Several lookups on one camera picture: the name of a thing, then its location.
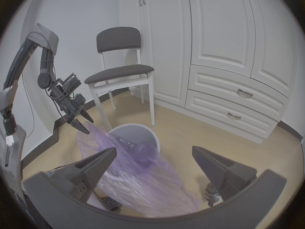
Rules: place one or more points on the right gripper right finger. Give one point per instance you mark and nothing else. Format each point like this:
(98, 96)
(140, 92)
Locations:
(214, 170)

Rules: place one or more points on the white wardrobe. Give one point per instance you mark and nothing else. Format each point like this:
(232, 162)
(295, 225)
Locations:
(214, 44)

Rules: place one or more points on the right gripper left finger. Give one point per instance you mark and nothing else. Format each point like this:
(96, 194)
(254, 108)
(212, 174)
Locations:
(81, 175)

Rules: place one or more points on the white trash bin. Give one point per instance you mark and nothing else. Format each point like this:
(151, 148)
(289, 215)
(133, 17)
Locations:
(143, 130)

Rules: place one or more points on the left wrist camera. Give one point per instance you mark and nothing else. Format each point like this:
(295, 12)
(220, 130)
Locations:
(79, 100)

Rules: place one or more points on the purple plastic bag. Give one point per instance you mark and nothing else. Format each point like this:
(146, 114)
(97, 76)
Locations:
(143, 175)

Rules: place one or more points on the white chair grey cushions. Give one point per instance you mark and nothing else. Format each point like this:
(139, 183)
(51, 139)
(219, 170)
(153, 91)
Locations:
(119, 38)

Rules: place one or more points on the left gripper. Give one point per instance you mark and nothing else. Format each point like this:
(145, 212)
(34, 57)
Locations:
(60, 96)

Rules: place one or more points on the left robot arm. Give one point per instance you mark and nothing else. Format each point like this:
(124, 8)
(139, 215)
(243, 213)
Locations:
(44, 63)

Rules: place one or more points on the black plastic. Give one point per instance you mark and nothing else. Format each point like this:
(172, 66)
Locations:
(212, 194)

